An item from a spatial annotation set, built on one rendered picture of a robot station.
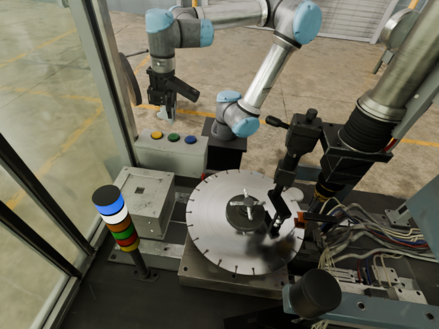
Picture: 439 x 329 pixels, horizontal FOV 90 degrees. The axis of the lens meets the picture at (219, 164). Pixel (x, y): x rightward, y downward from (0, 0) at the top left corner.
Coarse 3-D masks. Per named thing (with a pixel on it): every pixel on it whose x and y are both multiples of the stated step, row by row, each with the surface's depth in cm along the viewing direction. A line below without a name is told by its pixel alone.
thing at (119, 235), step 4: (132, 224) 46; (108, 228) 44; (128, 228) 44; (132, 228) 46; (112, 232) 43; (116, 232) 43; (120, 232) 43; (124, 232) 44; (128, 232) 45; (132, 232) 46; (116, 236) 44; (120, 236) 44; (124, 236) 45; (128, 236) 46
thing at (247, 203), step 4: (244, 192) 61; (244, 200) 58; (248, 200) 58; (252, 200) 58; (232, 204) 58; (236, 204) 58; (240, 204) 58; (244, 204) 57; (248, 204) 57; (252, 204) 57; (256, 204) 58; (260, 204) 59; (264, 204) 59; (244, 208) 58; (248, 208) 57; (248, 212) 56; (248, 216) 56
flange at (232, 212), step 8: (232, 200) 63; (240, 200) 63; (256, 200) 64; (232, 208) 61; (240, 208) 60; (256, 208) 62; (264, 208) 62; (232, 216) 59; (240, 216) 59; (256, 216) 60; (264, 216) 60; (232, 224) 59; (240, 224) 58; (248, 224) 58; (256, 224) 58
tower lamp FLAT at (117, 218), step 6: (120, 210) 39; (126, 210) 42; (102, 216) 39; (108, 216) 39; (114, 216) 39; (120, 216) 40; (126, 216) 42; (108, 222) 40; (114, 222) 40; (120, 222) 41
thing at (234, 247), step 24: (216, 192) 66; (240, 192) 67; (264, 192) 67; (288, 192) 68; (192, 216) 60; (216, 216) 60; (216, 240) 55; (240, 240) 56; (264, 240) 56; (288, 240) 57; (216, 264) 51; (240, 264) 52; (264, 264) 52
